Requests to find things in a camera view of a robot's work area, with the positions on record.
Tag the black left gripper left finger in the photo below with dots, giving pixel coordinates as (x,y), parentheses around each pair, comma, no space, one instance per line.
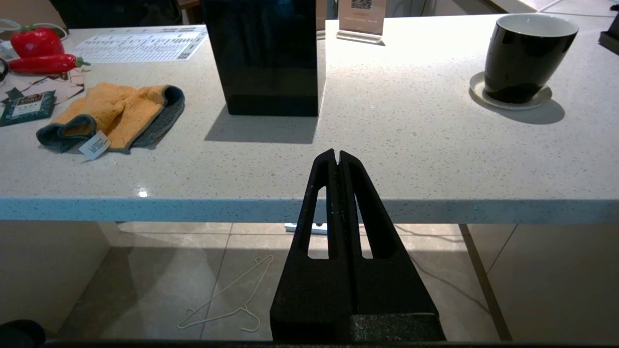
(309,290)

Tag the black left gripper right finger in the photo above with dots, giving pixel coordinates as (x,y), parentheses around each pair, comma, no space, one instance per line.
(387,290)

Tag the dark green tea sachet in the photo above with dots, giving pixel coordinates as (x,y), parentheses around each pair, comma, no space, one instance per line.
(26,106)

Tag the white power strip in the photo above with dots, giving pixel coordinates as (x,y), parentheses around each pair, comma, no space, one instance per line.
(296,228)

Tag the white round saucer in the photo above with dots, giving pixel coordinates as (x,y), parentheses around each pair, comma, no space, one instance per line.
(478,92)

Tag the black cube tissue box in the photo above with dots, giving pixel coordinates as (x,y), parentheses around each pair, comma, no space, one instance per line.
(266,58)

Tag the orange grey cleaning cloth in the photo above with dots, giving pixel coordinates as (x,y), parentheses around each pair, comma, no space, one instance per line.
(121,111)

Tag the QR code sign stand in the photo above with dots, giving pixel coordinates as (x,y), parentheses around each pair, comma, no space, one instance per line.
(360,24)

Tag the black mug white inside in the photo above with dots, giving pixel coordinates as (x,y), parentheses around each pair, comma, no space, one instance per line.
(522,58)

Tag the white printed paper sheet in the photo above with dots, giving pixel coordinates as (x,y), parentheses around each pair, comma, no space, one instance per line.
(140,43)

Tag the beige patterned card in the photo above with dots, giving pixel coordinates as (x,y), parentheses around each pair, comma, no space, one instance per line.
(63,84)

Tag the person in black shirt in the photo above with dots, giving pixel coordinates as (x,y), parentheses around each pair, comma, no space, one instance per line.
(111,12)

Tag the red chili pepper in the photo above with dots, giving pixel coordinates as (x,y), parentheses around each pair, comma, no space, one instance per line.
(43,64)

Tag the black compartment sachet box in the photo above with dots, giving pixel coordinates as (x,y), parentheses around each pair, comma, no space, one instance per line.
(615,24)

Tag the red bell pepper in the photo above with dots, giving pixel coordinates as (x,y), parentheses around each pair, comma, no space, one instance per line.
(36,42)

